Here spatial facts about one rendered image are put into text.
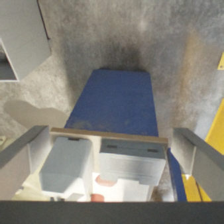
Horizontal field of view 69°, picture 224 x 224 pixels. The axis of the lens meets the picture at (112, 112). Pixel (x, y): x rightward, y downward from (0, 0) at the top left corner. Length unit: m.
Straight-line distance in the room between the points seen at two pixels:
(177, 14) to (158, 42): 0.22
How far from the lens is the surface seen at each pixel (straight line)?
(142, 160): 0.66
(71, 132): 0.72
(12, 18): 1.24
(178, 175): 0.65
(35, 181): 2.29
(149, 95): 1.06
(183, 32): 1.49
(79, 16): 1.48
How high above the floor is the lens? 1.41
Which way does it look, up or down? 51 degrees down
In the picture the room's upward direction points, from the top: 169 degrees counter-clockwise
